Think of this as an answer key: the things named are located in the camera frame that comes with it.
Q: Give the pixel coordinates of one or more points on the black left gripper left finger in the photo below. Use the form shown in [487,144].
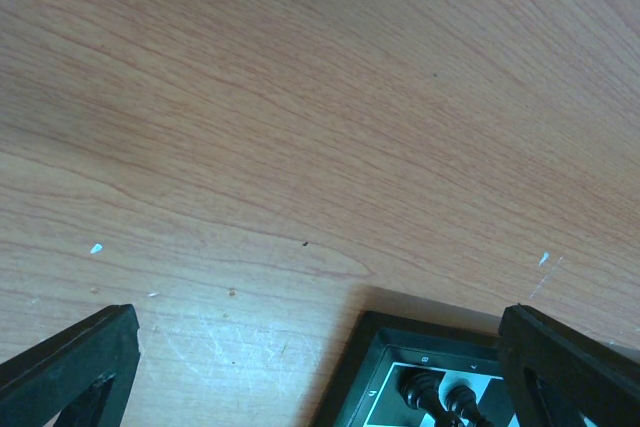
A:
[81,376]

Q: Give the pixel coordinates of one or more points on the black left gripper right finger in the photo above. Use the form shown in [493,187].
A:
[557,376]

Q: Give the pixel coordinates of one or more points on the black chess piece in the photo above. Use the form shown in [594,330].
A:
[419,389]

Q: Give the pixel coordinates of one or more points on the black and white chessboard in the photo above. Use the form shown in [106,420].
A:
[363,390]

